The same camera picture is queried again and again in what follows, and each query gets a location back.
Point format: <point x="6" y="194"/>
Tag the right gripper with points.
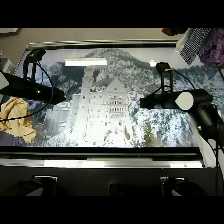
<point x="156" y="100"/>

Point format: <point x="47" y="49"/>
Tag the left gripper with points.
<point x="53" y="95"/>

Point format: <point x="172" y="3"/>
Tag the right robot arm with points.
<point x="203" y="111"/>

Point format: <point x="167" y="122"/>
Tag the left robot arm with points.
<point x="20" y="87"/>

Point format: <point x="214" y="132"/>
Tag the yellow garment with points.
<point x="15" y="120"/>

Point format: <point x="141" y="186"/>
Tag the black and white checked garment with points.
<point x="196" y="43"/>

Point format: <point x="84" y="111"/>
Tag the purple garment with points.
<point x="213" y="46"/>

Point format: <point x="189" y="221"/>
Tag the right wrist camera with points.
<point x="163" y="67"/>

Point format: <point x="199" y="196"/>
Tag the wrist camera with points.
<point x="163" y="67"/>
<point x="36" y="54"/>

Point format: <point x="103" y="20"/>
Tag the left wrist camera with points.
<point x="36" y="54"/>

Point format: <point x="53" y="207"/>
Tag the silver frame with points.
<point x="100" y="163"/>

